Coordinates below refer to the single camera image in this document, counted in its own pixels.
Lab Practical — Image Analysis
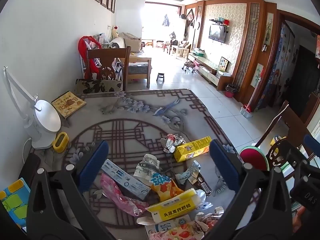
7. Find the colourful checked book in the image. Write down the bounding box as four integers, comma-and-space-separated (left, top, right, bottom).
0, 177, 32, 228

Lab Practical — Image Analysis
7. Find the yellow toy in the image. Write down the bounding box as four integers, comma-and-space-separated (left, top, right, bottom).
270, 135, 287, 147

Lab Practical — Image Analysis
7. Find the wooden sofa with cushions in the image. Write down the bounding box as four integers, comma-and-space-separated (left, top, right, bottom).
110, 31, 153, 88

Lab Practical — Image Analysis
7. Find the pink plastic wrapper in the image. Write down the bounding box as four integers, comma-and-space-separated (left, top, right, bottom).
100, 174, 148, 217

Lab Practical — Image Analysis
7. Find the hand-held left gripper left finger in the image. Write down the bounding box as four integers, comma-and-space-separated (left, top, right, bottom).
26, 140, 118, 240

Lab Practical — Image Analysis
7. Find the dark entrance door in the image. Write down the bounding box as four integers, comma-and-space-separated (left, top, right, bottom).
287, 44, 316, 120

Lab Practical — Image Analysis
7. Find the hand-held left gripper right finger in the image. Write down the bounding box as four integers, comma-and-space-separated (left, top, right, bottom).
209, 139, 293, 240

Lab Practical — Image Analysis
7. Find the white desk lamp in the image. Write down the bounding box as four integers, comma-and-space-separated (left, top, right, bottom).
3, 66, 62, 150

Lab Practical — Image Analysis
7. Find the dark wooden dining chair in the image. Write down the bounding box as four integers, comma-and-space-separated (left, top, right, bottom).
85, 46, 132, 92

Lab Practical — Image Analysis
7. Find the crumpled grey white carton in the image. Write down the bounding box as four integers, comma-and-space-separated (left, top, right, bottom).
134, 154, 160, 187

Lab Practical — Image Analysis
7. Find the small yellow plastic holder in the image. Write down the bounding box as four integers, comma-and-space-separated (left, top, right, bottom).
52, 132, 69, 153

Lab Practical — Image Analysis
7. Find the round stool with casters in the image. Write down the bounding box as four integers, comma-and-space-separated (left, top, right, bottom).
182, 60, 198, 74

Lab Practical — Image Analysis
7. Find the strawberry print packet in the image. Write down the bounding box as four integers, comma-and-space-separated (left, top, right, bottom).
147, 217, 208, 240

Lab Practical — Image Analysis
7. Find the yellow picture book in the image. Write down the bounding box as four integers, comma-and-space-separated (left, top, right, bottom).
51, 91, 87, 119

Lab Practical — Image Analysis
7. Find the yellow cardboard box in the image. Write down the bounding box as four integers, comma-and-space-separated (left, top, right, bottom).
174, 136, 212, 163

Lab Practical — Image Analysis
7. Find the floral seat cushion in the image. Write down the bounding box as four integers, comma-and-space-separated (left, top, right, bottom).
74, 78, 123, 95

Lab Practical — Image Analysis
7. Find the orange snack wrapper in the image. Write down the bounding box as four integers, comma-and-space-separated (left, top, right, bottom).
149, 172, 185, 203

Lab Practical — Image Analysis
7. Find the crumpled red silver wrapper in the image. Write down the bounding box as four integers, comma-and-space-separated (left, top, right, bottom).
195, 206, 225, 233

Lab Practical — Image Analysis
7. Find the torn brown snack wrapper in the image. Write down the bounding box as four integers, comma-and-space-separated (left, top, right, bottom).
176, 161, 213, 197

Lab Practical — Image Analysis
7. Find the wall shelf with items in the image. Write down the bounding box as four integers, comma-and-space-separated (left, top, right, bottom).
209, 17, 230, 27

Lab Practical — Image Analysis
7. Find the hanging flower scroll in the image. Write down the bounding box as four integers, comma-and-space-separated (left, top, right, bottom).
251, 64, 264, 90
262, 12, 274, 52

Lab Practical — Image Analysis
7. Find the crumpled clear plastic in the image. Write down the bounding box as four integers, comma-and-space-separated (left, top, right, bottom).
195, 189, 213, 210

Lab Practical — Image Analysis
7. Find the white magazine rack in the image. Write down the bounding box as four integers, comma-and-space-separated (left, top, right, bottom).
80, 32, 110, 80

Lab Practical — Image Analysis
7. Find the red waste bin black liner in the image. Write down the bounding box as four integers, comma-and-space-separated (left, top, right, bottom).
224, 84, 238, 98

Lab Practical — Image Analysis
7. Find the yellow white medicine box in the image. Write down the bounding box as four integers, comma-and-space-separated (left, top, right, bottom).
145, 187, 198, 223

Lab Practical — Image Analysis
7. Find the patterned picture frame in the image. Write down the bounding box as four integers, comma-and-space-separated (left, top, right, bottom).
219, 56, 229, 72

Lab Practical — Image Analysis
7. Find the grey toothpaste box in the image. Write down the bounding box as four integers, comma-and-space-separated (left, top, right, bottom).
101, 159, 152, 202

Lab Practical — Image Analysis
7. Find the foil wrapper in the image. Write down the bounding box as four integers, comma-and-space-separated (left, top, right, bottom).
160, 133, 187, 153

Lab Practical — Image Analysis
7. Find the white lamp cable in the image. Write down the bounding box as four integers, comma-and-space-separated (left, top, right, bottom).
22, 136, 33, 160

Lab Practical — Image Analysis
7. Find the carved wooden chair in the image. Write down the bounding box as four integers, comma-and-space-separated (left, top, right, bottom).
252, 100, 320, 180

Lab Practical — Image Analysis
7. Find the red plastic bag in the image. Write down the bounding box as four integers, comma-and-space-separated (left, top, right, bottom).
78, 36, 103, 80

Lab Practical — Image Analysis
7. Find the cartoon print door curtain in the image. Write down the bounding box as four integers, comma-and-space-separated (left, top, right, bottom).
257, 22, 298, 110

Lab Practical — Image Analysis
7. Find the white floor mop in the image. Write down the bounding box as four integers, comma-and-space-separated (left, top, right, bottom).
240, 70, 262, 119

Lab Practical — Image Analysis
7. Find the red bucket with green rim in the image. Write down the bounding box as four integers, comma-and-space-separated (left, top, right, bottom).
239, 146, 270, 172

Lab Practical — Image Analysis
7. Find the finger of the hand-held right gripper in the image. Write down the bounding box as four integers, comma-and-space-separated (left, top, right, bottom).
303, 134, 320, 164
285, 146, 315, 180

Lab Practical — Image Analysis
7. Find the long low television cabinet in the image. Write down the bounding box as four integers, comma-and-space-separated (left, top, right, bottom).
187, 52, 234, 90

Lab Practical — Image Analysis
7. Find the printed grey tablecloth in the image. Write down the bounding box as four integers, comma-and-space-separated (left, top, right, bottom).
25, 88, 253, 240

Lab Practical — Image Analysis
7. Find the wall-mounted television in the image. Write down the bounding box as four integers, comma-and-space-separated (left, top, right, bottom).
209, 24, 227, 43

